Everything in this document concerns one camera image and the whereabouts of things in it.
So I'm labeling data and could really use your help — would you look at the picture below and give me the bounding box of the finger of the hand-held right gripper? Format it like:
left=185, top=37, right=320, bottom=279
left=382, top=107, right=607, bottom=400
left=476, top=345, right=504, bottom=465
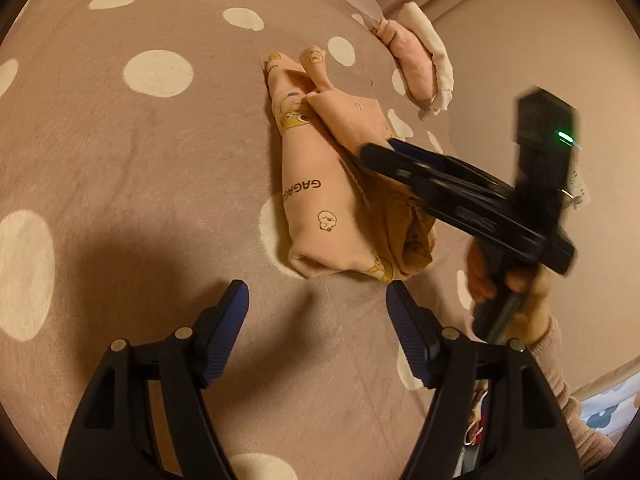
left=387, top=138, right=508, bottom=192
left=359, top=142, right=453, bottom=200

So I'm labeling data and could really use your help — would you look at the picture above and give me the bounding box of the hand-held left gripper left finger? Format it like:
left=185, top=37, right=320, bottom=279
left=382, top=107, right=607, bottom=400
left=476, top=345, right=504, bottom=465
left=57, top=279, right=251, bottom=480

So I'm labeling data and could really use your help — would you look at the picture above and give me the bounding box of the folded pink garment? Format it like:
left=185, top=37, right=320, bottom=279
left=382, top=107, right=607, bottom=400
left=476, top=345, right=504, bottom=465
left=375, top=18, right=435, bottom=107

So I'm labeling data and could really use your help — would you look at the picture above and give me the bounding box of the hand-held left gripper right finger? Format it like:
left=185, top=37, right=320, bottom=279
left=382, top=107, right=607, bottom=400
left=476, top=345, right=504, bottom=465
left=385, top=281, right=585, bottom=480

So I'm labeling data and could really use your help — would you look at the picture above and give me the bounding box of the mauve polka dot blanket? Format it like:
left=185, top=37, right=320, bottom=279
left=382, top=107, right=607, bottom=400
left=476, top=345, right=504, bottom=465
left=0, top=0, right=481, bottom=480

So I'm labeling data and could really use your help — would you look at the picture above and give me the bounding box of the person's right forearm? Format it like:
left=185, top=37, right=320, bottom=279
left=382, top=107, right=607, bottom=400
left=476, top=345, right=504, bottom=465
left=525, top=314, right=617, bottom=468

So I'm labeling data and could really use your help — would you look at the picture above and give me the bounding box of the blue cloud print cloth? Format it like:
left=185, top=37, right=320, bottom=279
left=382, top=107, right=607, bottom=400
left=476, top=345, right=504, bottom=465
left=580, top=376, right=640, bottom=443

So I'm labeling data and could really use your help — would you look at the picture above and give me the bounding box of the pink cartoon print long-sleeve shirt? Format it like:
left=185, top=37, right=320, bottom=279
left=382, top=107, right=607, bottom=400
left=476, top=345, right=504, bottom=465
left=264, top=46, right=438, bottom=283

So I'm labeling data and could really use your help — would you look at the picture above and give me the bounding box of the person's right hand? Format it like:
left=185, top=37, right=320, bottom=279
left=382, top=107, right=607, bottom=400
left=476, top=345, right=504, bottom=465
left=467, top=247, right=553, bottom=348

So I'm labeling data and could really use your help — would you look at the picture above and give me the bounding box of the folded white garment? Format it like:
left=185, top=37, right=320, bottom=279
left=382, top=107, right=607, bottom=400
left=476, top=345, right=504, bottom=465
left=398, top=2, right=455, bottom=121

